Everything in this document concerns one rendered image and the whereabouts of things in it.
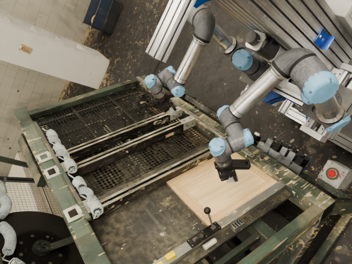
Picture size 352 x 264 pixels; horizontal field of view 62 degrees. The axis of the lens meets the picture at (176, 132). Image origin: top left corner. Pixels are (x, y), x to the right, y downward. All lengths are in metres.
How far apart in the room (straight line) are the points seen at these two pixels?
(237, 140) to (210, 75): 2.45
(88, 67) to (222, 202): 4.19
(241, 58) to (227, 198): 0.84
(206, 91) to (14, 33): 2.97
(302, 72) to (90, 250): 1.23
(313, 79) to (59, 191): 1.48
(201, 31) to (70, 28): 5.35
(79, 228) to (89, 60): 4.13
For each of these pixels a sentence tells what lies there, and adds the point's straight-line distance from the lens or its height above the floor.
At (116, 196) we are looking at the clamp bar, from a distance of 1.82.
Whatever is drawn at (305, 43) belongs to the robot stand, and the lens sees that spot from 1.60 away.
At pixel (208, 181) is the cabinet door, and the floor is 1.17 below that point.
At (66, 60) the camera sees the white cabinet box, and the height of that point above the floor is 0.74.
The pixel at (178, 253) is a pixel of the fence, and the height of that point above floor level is 1.56.
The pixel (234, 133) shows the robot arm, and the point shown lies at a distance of 1.30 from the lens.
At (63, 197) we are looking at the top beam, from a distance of 1.86.
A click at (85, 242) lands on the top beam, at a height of 1.90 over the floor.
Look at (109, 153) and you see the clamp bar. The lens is 2.12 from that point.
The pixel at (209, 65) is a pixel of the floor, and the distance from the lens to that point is 3.74.
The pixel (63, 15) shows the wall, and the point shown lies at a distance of 6.66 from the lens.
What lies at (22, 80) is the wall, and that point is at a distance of 6.87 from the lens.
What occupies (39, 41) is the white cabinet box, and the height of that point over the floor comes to 1.24.
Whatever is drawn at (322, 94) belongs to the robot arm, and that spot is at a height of 1.62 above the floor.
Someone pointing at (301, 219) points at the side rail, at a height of 1.03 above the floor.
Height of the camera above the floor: 2.69
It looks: 44 degrees down
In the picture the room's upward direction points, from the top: 77 degrees counter-clockwise
